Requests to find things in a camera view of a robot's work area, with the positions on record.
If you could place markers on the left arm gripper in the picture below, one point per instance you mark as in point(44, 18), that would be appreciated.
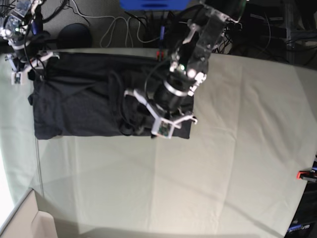
point(164, 107)

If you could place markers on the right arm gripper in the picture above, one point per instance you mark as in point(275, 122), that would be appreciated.
point(21, 69)

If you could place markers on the black t-shirt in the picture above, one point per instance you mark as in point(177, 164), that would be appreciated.
point(82, 94)

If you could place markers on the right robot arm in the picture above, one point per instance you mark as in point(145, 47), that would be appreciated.
point(23, 29)

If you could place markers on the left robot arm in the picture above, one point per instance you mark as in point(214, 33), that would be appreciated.
point(187, 65)

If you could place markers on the middle black orange clamp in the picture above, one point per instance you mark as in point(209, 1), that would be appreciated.
point(160, 43)

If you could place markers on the black orange clamp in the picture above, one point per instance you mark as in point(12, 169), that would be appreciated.
point(309, 175)
point(160, 43)

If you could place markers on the round black stool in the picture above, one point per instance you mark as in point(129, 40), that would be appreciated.
point(74, 36)

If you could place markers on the light green table cloth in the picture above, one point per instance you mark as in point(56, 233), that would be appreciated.
point(234, 178)

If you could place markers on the blue plastic box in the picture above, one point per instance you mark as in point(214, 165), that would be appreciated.
point(153, 4)

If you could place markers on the beige cardboard box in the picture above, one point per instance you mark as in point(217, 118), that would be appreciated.
point(27, 221)

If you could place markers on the right black orange clamp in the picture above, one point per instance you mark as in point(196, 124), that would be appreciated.
point(309, 175)

